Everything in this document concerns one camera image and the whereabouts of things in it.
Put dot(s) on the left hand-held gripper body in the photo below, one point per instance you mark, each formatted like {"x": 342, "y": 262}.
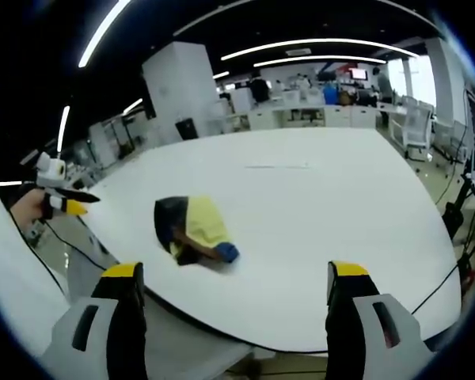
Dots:
{"x": 49, "y": 172}

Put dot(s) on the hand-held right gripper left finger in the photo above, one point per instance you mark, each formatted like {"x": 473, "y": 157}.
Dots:
{"x": 122, "y": 324}

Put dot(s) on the large white pillar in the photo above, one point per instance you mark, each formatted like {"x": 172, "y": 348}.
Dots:
{"x": 180, "y": 87}

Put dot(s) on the white mesh office chair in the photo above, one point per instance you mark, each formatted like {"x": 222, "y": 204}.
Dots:
{"x": 416, "y": 126}

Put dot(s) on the ceiling light strip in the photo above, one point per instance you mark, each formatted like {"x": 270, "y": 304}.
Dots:
{"x": 320, "y": 45}
{"x": 320, "y": 60}
{"x": 103, "y": 33}
{"x": 63, "y": 128}

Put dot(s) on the yellow black blue garment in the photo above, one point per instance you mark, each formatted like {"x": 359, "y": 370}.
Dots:
{"x": 200, "y": 223}

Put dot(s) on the person's left hand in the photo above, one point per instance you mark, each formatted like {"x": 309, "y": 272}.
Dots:
{"x": 25, "y": 211}

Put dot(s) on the black tripod stand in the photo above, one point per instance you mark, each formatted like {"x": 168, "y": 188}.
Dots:
{"x": 461, "y": 206}

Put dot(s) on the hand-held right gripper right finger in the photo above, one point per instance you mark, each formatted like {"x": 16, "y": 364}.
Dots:
{"x": 348, "y": 324}

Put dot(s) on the long white counter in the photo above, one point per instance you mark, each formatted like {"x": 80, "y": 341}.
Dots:
{"x": 312, "y": 116}

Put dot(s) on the black waste bin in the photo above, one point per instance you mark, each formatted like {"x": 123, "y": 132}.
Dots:
{"x": 186, "y": 128}

